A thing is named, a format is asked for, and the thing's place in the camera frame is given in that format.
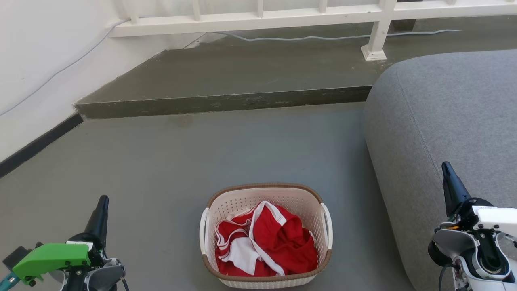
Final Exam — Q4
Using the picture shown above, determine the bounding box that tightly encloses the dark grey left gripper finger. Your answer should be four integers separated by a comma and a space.
83, 195, 109, 248

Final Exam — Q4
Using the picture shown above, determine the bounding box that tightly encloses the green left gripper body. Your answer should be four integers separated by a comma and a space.
12, 232, 105, 284

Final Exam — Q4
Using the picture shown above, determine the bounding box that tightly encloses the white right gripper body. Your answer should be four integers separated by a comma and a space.
446, 198, 517, 238

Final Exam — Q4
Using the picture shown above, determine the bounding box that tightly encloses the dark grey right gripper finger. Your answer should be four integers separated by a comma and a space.
441, 162, 471, 217

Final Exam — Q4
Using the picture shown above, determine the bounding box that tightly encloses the cream plastic laundry basket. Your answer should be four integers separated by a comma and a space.
199, 183, 333, 289

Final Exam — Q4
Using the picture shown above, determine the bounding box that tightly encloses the red and white garment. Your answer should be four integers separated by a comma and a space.
214, 201, 319, 278

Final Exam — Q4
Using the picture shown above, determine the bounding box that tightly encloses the grey fabric sofa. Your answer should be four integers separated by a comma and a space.
364, 49, 517, 291

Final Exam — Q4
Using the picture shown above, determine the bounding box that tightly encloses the black baseboard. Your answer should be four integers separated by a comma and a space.
0, 112, 84, 178

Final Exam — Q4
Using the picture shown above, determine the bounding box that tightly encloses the raised concrete step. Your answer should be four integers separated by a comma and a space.
74, 16, 517, 120

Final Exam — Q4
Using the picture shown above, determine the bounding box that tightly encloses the white railing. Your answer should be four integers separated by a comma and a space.
107, 0, 517, 62

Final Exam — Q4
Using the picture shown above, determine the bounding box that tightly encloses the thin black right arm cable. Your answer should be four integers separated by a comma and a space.
438, 263, 458, 291

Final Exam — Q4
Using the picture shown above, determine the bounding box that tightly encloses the thin grey wall cable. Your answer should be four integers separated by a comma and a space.
0, 18, 132, 117

